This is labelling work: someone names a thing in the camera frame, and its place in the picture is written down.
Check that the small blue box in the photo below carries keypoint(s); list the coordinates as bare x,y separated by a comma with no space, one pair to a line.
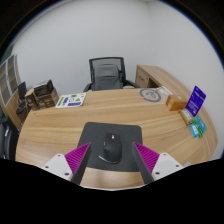
194,130

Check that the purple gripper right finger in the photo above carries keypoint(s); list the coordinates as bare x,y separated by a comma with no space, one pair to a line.
152,165

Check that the black side chair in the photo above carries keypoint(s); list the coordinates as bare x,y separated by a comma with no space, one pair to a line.
22,90

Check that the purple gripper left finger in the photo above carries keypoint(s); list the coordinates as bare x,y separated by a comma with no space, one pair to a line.
71,166

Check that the dark grey mouse pad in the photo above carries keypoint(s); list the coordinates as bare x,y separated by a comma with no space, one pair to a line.
95,133

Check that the black computer mouse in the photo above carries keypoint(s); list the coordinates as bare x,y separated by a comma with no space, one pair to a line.
112,149

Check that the grey backpack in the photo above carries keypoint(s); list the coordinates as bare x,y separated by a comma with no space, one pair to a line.
106,77

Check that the black mesh office chair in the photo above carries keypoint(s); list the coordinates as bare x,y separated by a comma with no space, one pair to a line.
118,61

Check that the orange cardboard box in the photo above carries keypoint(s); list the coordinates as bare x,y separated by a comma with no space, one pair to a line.
176,102

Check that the small tan box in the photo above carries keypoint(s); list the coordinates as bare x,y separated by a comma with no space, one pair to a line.
186,116

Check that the wooden side desk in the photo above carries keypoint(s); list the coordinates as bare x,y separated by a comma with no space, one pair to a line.
153,76

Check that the white green leaflet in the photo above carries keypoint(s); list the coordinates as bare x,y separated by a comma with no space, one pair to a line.
71,100

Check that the green teal packet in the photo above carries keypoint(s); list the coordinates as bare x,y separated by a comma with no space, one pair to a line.
200,125

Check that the black chair at left edge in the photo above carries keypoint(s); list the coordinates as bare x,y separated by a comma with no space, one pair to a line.
8,139

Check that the wooden glass-door cabinet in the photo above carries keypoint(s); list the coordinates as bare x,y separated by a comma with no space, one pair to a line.
9,82

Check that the purple standing card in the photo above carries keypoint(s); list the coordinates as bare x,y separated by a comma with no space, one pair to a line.
195,101

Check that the white paper sheet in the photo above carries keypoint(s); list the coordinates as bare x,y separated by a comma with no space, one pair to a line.
164,90

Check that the black box stack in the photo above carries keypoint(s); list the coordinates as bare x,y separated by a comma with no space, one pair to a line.
43,95

